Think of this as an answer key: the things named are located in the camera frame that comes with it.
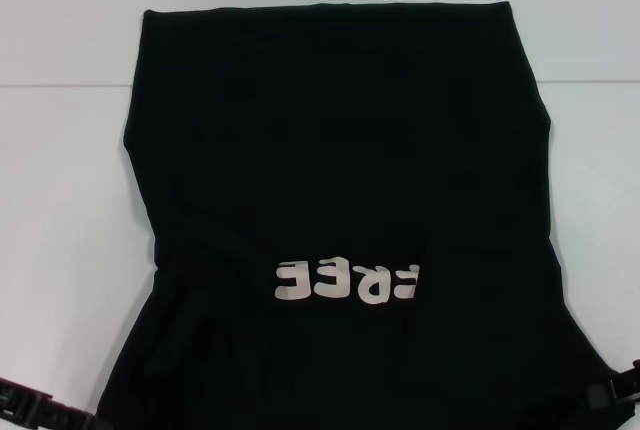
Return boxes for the black shirt with FREE print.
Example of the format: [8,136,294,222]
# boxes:
[92,0,640,430]

